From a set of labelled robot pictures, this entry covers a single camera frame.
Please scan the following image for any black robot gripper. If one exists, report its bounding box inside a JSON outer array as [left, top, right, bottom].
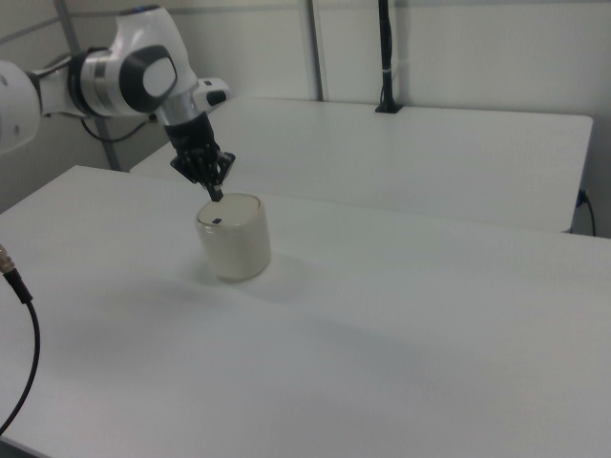
[[164, 112, 238, 204]]

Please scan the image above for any beige trash bin lid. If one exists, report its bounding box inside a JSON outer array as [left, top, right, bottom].
[[197, 193, 262, 228]]

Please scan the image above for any white round trash bin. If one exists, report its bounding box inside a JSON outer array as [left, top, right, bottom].
[[195, 192, 272, 283]]

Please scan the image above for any white side table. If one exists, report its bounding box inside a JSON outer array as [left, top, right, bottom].
[[128, 96, 595, 235]]

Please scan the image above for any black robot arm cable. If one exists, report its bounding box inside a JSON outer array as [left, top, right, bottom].
[[79, 113, 159, 144]]

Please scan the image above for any grey aluminium frame post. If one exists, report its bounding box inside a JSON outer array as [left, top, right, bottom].
[[52, 0, 121, 172]]

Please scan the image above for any grey wall partition profile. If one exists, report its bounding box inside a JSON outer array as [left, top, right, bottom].
[[304, 0, 331, 103]]

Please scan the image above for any black camera pole with clamp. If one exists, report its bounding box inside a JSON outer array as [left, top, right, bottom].
[[373, 0, 405, 115]]

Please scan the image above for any black cable with metal connector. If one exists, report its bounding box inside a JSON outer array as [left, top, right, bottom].
[[0, 241, 42, 427]]

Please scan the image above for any black cable with blue plug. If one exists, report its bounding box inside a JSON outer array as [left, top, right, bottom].
[[576, 187, 599, 238]]

